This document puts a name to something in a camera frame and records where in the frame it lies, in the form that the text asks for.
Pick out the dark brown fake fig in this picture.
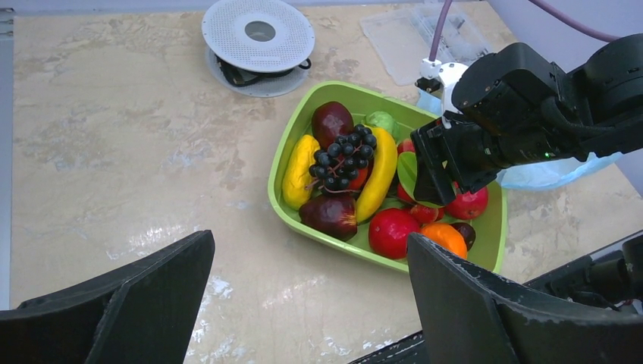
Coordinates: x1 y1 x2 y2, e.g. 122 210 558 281
451 221 476 251

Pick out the red fake peach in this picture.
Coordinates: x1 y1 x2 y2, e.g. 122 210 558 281
347 166 372 193

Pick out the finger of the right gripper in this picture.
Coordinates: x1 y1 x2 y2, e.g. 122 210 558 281
410 118 459 206

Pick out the dark fake grape bunch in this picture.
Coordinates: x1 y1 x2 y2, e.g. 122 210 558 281
309 124 377 195

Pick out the green fake leaf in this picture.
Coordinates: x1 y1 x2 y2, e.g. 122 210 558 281
397 152 444 208

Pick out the red fake apple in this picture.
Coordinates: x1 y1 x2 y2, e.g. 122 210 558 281
444 187 489 220

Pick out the red fake cherry bunch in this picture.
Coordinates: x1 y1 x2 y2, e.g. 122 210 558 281
396 137 445 224

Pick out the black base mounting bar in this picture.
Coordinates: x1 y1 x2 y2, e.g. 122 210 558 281
349 231 643 364

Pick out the dark red fake mango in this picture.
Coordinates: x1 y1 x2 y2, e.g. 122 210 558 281
311 101 354 149

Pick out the orange fake fruit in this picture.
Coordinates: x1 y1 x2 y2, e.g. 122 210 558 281
420 222 468 259

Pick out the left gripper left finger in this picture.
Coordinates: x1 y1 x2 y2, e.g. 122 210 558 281
1 230 215 363

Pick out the clear screw organizer box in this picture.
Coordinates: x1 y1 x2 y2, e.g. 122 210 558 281
360 3 492 86

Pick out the light blue plastic bag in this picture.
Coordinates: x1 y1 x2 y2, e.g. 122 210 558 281
416 89 624 193

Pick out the aluminium frame rail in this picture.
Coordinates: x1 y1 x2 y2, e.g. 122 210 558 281
1 8 15 310

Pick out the red fake pomegranate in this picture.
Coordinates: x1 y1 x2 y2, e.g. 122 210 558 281
368 208 420 260

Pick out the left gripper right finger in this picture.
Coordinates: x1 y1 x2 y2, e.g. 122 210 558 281
406 231 643 364

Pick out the green plastic tray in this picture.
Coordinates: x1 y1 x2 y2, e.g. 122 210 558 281
268 81 507 273

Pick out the green fake cabbage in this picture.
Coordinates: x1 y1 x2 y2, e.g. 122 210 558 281
362 111 400 140

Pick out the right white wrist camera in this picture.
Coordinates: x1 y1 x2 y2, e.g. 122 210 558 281
416 58 469 115

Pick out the white filament spool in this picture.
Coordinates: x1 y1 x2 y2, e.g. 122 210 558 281
202 0 315 98

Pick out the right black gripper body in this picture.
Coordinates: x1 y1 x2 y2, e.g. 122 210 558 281
444 42 593 192

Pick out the dark red yellow fake fruit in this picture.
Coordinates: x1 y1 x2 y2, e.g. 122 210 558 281
299 194 358 241

